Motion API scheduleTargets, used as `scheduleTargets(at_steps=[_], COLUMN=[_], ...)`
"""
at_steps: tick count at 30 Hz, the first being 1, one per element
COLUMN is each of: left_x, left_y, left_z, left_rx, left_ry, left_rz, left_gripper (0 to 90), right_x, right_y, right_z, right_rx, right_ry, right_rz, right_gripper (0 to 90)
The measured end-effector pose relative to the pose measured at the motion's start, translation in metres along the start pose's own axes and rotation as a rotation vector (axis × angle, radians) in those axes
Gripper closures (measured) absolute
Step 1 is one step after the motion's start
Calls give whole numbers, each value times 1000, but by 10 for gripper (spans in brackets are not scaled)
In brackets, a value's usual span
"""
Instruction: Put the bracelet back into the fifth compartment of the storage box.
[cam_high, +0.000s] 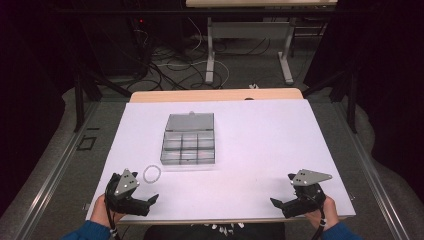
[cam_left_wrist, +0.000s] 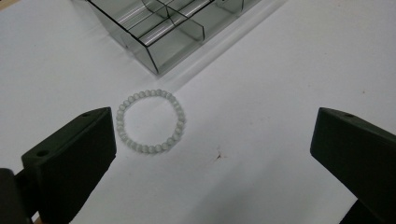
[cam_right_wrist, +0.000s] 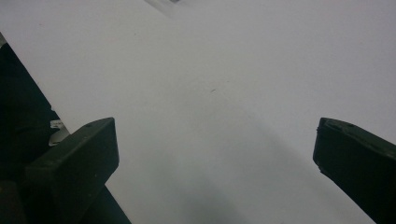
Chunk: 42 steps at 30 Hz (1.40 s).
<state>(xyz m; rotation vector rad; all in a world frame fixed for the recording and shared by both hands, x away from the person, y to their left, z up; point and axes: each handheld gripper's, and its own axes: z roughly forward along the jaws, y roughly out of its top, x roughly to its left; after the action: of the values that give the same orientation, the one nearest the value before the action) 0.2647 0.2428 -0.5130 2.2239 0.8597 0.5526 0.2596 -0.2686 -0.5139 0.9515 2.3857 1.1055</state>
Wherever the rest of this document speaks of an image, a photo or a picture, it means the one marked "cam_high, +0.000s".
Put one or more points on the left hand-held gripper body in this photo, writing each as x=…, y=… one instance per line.
x=126, y=182

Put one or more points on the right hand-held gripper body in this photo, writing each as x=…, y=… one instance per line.
x=308, y=196

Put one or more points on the clear plastic compartment box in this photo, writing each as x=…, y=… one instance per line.
x=188, y=146

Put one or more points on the person's right hand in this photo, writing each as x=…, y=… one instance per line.
x=328, y=211

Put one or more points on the person's left hand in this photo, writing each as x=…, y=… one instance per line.
x=100, y=211

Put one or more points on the white table mat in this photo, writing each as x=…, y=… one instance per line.
x=266, y=150

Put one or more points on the small white pieces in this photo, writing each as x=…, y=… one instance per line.
x=226, y=228

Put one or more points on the black metal stand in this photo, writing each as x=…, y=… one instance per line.
x=79, y=100
x=351, y=96

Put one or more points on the dark computer case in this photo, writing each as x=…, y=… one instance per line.
x=116, y=43

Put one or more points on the aluminium floor rail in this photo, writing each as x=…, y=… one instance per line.
x=370, y=173
x=50, y=180

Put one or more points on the white metal frame desk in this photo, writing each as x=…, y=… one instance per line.
x=248, y=30

